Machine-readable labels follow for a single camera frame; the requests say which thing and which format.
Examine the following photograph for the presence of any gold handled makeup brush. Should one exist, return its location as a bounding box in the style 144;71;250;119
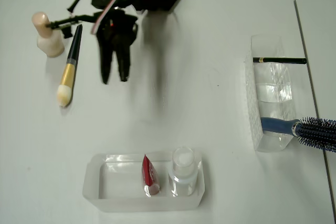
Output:
57;24;83;107

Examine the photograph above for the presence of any pink cosmetic bottle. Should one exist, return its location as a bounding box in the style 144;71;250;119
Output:
31;11;65;58

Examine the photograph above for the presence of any clear capped bottle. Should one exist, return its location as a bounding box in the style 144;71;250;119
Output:
167;147;199;197

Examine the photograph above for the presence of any red cosmetic tube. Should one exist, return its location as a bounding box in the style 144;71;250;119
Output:
141;154;161;197

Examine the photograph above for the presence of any frosted plastic bin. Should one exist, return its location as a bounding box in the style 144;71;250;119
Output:
82;150;206;213

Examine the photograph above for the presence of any clear acrylic organizer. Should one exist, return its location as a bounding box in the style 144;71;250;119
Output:
244;34;296;153

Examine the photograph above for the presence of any thin dark cosmetic pencil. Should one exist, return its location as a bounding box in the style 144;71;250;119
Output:
253;56;307;65

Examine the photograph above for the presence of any blue round hairbrush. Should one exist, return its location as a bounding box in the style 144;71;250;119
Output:
260;116;336;153

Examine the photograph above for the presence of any red white servo cable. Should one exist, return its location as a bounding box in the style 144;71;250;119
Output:
90;0;137;35

